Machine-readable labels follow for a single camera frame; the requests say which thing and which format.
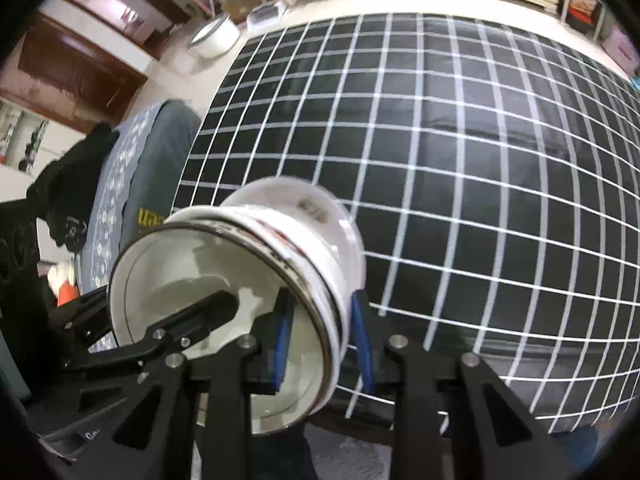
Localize floral patterned cream bowl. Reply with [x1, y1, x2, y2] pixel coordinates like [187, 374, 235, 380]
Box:
[107, 217, 343, 434]

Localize large white bowl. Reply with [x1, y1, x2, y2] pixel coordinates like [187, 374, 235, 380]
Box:
[219, 175, 368, 346]

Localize white bowl red emblem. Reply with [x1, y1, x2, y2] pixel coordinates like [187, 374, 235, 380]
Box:
[168, 188, 366, 353]

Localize grey sofa with lace cover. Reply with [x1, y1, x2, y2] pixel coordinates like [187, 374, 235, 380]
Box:
[75, 100, 202, 294]

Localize black white grid tablecloth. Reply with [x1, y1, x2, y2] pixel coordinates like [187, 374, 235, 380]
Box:
[174, 14, 639, 431]

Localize brown wooden door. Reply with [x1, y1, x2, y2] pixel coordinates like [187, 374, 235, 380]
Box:
[1, 13, 146, 133]

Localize white plastic bucket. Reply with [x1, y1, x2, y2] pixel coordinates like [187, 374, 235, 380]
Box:
[188, 13, 241, 58]

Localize pink gift bag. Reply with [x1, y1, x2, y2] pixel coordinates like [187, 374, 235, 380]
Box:
[602, 25, 639, 76]

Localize white metal shelf rack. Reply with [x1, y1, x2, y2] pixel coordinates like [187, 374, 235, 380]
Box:
[558, 0, 615, 42]

